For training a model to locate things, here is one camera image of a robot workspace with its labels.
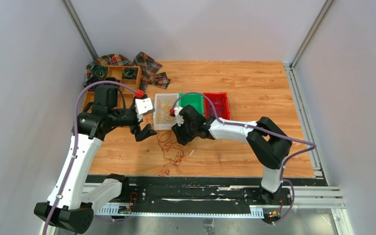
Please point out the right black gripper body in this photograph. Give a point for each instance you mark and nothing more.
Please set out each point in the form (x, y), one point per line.
(185, 132)

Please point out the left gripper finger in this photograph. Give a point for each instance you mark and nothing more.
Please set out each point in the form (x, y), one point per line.
(142, 134)
(148, 109)

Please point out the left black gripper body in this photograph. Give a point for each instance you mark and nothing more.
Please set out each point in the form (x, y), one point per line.
(134, 124)

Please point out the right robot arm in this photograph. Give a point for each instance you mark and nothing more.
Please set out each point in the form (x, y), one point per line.
(268, 142)

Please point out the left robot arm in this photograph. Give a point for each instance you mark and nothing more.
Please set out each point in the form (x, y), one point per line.
(67, 207)

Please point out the wooden compartment tray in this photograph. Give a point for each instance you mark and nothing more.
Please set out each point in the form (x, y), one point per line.
(125, 96)

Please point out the white plastic bin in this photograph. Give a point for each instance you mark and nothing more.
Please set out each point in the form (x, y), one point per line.
(161, 118)

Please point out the green plastic bin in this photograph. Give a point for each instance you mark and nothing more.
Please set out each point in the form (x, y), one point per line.
(195, 100)

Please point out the rolled dark tie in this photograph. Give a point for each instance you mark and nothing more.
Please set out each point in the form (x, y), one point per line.
(130, 73)
(93, 80)
(99, 71)

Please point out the plaid cloth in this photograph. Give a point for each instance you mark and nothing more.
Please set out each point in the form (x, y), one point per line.
(150, 69)

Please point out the red plastic bin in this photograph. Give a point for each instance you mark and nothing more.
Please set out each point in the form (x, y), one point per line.
(220, 102)

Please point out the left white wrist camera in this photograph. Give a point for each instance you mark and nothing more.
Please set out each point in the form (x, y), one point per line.
(138, 106)

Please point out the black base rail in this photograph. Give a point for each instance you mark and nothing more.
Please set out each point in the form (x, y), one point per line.
(199, 195)

